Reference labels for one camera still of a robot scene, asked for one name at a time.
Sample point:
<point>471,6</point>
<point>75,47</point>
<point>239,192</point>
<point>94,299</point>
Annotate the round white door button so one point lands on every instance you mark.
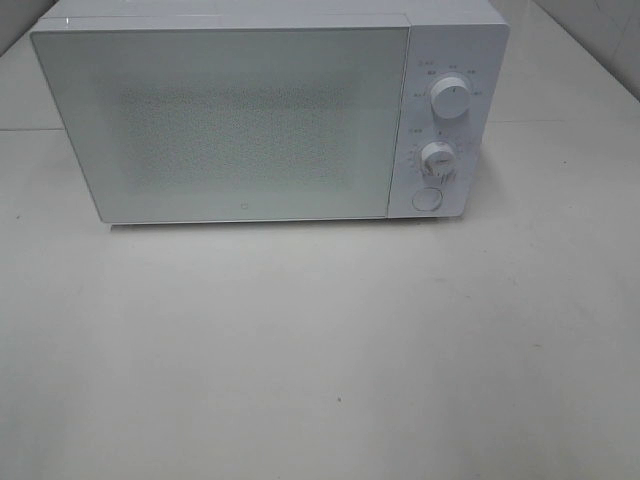
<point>428,199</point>

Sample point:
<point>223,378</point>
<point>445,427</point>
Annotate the white microwave door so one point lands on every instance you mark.
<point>210,126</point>

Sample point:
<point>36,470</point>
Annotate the white timer knob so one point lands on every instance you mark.
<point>437,159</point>

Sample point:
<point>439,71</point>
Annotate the white microwave oven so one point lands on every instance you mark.
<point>467,38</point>

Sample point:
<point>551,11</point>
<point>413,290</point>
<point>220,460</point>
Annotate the upper white power knob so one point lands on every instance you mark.
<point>450,96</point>

